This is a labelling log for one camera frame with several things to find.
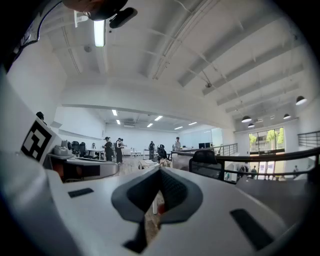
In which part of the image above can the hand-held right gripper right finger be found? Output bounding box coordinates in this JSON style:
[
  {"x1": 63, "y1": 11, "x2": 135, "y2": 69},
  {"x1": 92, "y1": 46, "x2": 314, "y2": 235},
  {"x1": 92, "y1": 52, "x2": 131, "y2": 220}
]
[{"x1": 149, "y1": 166, "x2": 288, "y2": 256}]

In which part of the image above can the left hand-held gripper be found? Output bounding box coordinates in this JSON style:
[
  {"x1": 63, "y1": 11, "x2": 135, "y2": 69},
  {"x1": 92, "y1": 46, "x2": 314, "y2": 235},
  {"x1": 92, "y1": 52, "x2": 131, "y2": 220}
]
[{"x1": 20, "y1": 117, "x2": 120, "y2": 183}]

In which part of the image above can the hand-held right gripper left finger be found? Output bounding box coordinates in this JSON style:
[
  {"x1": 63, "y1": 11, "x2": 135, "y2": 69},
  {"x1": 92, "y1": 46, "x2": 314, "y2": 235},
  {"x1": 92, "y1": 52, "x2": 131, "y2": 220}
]
[{"x1": 46, "y1": 166, "x2": 162, "y2": 256}]

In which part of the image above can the black swivel chair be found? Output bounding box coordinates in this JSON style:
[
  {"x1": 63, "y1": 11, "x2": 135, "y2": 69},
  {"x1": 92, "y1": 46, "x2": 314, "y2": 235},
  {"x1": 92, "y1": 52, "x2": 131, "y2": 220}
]
[{"x1": 71, "y1": 140, "x2": 87, "y2": 158}]

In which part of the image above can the black mesh office chair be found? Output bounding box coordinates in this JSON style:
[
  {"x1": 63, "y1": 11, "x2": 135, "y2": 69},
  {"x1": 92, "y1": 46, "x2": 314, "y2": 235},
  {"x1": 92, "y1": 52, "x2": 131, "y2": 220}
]
[{"x1": 188, "y1": 149, "x2": 226, "y2": 181}]

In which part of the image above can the group of ceiling light panels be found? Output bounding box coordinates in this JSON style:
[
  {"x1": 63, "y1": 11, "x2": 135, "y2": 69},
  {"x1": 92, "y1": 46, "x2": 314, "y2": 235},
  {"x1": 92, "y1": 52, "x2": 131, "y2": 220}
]
[{"x1": 111, "y1": 109, "x2": 198, "y2": 130}]

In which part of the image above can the black metal railing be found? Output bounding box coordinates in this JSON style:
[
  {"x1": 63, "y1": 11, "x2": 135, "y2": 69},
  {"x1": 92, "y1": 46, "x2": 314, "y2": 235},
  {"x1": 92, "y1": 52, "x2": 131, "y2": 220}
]
[{"x1": 171, "y1": 146, "x2": 320, "y2": 186}]

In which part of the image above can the large glass window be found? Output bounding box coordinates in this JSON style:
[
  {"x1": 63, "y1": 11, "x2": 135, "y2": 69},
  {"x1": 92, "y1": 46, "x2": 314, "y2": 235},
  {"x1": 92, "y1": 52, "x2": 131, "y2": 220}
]
[{"x1": 248, "y1": 127, "x2": 286, "y2": 153}]

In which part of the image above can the distant metal railing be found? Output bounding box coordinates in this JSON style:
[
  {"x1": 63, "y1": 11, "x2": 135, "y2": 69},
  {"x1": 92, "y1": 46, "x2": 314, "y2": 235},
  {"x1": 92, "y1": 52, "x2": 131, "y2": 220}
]
[{"x1": 297, "y1": 131, "x2": 320, "y2": 148}]

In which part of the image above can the long ceiling tube light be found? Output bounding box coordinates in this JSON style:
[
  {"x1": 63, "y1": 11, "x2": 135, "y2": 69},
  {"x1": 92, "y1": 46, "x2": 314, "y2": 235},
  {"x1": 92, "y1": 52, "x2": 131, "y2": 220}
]
[{"x1": 93, "y1": 19, "x2": 106, "y2": 48}]

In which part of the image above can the black head-worn camera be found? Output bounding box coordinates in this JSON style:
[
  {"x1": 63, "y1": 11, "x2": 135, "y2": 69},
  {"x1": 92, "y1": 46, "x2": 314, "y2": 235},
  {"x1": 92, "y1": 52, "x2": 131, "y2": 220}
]
[{"x1": 109, "y1": 7, "x2": 138, "y2": 29}]

